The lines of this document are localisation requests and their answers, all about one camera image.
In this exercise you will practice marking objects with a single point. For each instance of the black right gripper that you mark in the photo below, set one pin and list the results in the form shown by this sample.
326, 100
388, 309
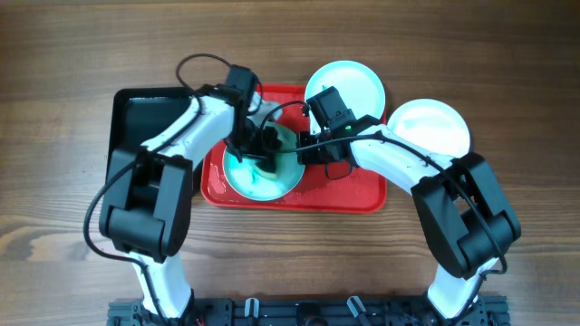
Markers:
304, 156

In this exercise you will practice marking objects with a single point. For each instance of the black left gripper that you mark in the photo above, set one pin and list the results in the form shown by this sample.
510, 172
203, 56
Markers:
265, 151

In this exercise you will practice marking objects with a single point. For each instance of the white plate bottom green stain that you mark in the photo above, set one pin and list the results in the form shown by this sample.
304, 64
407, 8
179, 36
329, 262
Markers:
243, 178

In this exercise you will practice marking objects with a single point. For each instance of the white plate green stain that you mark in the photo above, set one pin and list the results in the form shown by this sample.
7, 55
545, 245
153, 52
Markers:
243, 178
359, 87
432, 125

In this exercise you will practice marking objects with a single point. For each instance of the green yellow sponge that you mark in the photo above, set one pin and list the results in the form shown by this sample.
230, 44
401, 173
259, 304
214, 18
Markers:
266, 167

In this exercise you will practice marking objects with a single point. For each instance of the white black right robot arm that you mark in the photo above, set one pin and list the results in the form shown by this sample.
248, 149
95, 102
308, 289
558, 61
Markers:
465, 215

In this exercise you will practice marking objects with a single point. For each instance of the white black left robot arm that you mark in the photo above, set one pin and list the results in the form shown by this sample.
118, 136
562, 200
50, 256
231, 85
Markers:
159, 136

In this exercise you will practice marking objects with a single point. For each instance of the red plastic tray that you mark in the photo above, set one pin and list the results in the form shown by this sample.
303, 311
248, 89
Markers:
359, 192

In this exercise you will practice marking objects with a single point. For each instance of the black water tray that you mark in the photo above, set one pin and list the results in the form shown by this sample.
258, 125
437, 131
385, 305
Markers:
139, 114

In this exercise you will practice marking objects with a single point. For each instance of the white plate top green stain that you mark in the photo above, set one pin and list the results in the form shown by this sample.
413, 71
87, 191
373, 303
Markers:
359, 87

